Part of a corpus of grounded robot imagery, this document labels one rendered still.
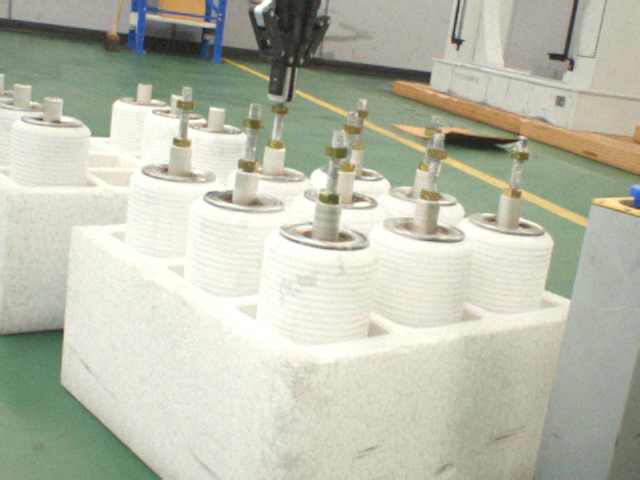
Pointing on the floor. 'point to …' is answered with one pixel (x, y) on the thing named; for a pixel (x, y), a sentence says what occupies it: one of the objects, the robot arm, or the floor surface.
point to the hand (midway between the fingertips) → (283, 83)
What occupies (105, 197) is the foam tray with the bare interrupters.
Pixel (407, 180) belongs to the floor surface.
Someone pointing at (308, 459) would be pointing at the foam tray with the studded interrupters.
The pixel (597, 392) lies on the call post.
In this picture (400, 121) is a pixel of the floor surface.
